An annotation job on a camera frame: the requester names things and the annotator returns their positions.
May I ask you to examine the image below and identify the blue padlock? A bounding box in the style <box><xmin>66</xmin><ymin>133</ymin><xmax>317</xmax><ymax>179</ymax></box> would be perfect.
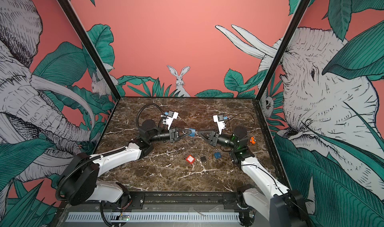
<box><xmin>214</xmin><ymin>152</ymin><xmax>222</xmax><ymax>160</ymax></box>
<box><xmin>189</xmin><ymin>129</ymin><xmax>196</xmax><ymax>137</ymax></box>

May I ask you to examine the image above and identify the red safety padlock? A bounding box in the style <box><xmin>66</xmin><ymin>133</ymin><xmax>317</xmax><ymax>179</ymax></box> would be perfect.
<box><xmin>186</xmin><ymin>155</ymin><xmax>196</xmax><ymax>165</ymax></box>

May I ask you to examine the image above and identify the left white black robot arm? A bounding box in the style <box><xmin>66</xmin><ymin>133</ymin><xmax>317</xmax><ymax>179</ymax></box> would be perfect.
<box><xmin>56</xmin><ymin>120</ymin><xmax>192</xmax><ymax>209</ymax></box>

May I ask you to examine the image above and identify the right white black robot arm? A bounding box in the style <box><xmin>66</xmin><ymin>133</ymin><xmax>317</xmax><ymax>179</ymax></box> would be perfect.
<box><xmin>198</xmin><ymin>126</ymin><xmax>312</xmax><ymax>227</ymax></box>

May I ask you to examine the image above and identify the orange toy car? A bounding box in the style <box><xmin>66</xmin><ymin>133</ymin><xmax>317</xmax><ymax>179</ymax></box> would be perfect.
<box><xmin>250</xmin><ymin>137</ymin><xmax>256</xmax><ymax>145</ymax></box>

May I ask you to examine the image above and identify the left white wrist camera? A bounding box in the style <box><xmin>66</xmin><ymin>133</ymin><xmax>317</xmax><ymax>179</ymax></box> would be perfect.
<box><xmin>162</xmin><ymin>111</ymin><xmax>179</xmax><ymax>130</ymax></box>

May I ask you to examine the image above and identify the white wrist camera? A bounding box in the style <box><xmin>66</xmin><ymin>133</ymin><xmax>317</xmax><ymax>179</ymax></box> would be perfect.
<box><xmin>162</xmin><ymin>111</ymin><xmax>179</xmax><ymax>130</ymax></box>
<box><xmin>213</xmin><ymin>115</ymin><xmax>228</xmax><ymax>135</ymax></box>

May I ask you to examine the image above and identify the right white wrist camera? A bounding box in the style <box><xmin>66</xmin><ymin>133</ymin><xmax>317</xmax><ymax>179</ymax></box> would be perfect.
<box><xmin>213</xmin><ymin>115</ymin><xmax>228</xmax><ymax>135</ymax></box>

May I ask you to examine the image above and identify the left black corrugated cable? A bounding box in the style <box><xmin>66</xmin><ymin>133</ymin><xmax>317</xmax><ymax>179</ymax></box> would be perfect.
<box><xmin>135</xmin><ymin>103</ymin><xmax>165</xmax><ymax>129</ymax></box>

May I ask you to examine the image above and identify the black mounting rail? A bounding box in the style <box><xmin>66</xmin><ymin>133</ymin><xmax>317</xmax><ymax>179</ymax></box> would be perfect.
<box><xmin>56</xmin><ymin>186</ymin><xmax>264</xmax><ymax>212</ymax></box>

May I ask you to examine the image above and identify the white slotted cable duct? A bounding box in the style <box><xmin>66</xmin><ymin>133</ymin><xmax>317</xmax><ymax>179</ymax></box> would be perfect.
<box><xmin>65</xmin><ymin>212</ymin><xmax>240</xmax><ymax>223</ymax></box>

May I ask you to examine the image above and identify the left black frame post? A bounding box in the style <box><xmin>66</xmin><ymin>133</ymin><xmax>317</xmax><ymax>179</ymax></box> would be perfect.
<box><xmin>57</xmin><ymin>0</ymin><xmax>121</xmax><ymax>101</ymax></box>

